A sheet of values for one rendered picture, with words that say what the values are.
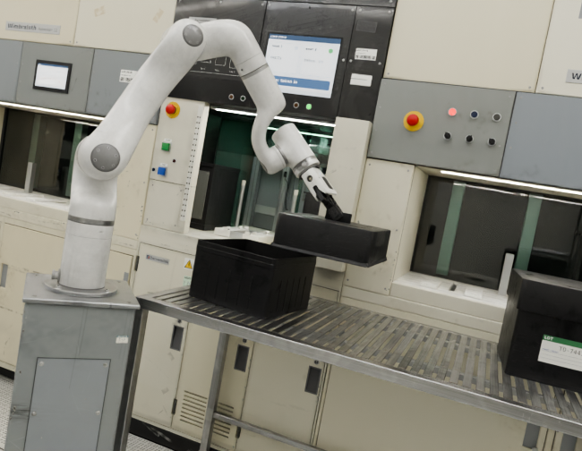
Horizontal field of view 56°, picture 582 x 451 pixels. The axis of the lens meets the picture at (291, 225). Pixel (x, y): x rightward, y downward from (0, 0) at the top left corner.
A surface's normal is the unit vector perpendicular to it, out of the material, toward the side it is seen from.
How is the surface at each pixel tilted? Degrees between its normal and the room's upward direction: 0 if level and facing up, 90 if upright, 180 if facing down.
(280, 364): 90
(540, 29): 90
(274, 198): 90
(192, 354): 90
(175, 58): 126
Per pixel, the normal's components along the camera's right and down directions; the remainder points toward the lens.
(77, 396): 0.40, 0.14
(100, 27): -0.35, 0.01
